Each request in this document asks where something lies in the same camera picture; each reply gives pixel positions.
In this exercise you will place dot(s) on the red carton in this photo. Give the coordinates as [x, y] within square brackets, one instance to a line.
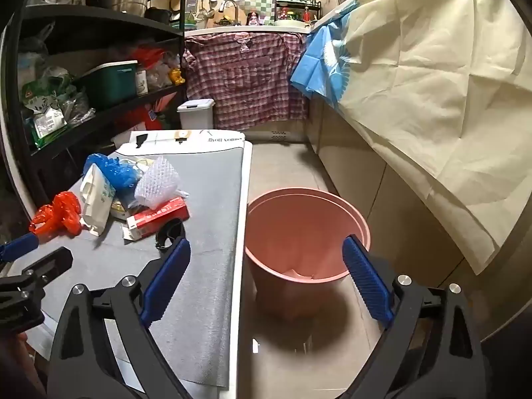
[158, 110]

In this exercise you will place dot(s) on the white wet wipes packet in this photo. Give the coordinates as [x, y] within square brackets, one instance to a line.
[95, 199]

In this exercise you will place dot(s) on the cream blue printed tablecloth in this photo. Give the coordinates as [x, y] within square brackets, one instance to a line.
[436, 91]

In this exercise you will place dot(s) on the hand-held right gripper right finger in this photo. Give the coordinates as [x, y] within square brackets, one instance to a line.
[368, 278]

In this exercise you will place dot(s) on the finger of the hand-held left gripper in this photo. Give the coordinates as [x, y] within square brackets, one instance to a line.
[50, 264]
[18, 246]

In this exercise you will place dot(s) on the red plaid shirt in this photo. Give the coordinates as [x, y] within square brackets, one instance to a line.
[249, 83]

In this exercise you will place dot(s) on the knotted red plastic bag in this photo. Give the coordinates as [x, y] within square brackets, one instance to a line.
[62, 212]

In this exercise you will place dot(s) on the red cardboard box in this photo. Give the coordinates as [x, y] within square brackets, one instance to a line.
[160, 216]

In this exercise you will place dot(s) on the beige kitchen cabinet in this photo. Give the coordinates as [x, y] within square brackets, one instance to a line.
[395, 216]

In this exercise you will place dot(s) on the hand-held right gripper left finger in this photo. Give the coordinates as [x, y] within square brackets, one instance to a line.
[164, 282]

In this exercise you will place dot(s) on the white foam net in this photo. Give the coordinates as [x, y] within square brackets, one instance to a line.
[158, 183]

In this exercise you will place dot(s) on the pink plastic bucket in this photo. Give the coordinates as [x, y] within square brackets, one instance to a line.
[291, 232]

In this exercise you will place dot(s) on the chrome faucet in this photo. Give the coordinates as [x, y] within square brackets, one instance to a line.
[227, 1]

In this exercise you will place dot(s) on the white lidded bin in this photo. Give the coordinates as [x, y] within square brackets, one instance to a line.
[195, 118]

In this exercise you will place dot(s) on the green storage box white lid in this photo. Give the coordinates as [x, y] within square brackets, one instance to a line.
[112, 87]

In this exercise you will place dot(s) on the yellow toy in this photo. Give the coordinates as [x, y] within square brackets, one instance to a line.
[176, 77]

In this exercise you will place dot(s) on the black spice rack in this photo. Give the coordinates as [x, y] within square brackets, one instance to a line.
[291, 3]

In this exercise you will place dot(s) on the yellow wrapper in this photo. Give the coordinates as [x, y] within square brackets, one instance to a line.
[118, 210]

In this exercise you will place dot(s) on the metal grater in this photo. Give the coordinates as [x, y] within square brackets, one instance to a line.
[191, 4]

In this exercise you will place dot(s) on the green printed packet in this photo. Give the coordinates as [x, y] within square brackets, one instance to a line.
[41, 104]

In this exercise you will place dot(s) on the black shelf rack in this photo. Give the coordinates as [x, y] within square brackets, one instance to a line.
[104, 18]

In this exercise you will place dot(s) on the blue plastic bag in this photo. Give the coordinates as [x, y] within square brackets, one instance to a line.
[118, 174]

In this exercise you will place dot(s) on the jar with white label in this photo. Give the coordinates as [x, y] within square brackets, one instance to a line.
[141, 82]

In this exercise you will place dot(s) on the white printed table cover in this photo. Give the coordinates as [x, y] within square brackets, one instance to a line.
[208, 137]

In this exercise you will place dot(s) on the clear plastic bag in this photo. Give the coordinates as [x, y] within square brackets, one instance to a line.
[81, 108]

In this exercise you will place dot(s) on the pink bottle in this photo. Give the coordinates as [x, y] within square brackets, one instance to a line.
[253, 18]

